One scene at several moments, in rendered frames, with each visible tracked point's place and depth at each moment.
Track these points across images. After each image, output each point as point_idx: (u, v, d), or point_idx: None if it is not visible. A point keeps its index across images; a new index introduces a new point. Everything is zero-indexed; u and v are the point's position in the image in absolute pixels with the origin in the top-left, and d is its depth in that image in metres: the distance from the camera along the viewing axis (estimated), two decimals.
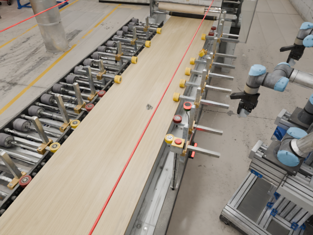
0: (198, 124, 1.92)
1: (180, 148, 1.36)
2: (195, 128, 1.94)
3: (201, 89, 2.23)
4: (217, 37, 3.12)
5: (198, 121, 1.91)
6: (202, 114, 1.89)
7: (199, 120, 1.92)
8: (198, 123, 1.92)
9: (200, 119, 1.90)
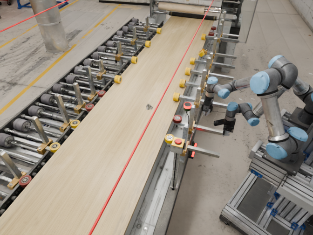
0: (198, 124, 1.92)
1: (180, 148, 1.36)
2: (195, 128, 1.94)
3: (201, 89, 2.23)
4: (217, 37, 3.12)
5: (198, 121, 1.91)
6: (202, 114, 1.89)
7: (199, 120, 1.92)
8: (198, 123, 1.92)
9: (200, 119, 1.90)
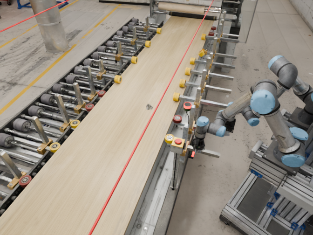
0: (194, 136, 1.88)
1: (180, 148, 1.36)
2: (193, 134, 1.93)
3: (201, 89, 2.23)
4: (217, 37, 3.12)
5: (194, 137, 1.86)
6: None
7: (194, 136, 1.84)
8: (194, 136, 1.88)
9: (194, 138, 1.84)
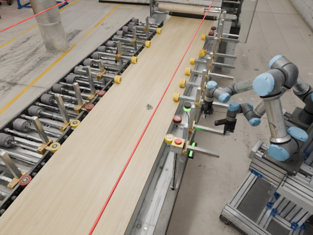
0: (198, 124, 1.92)
1: (180, 148, 1.36)
2: (195, 128, 1.94)
3: (201, 89, 2.23)
4: (217, 37, 3.12)
5: (198, 121, 1.92)
6: None
7: (199, 120, 1.92)
8: (198, 123, 1.92)
9: (200, 119, 1.91)
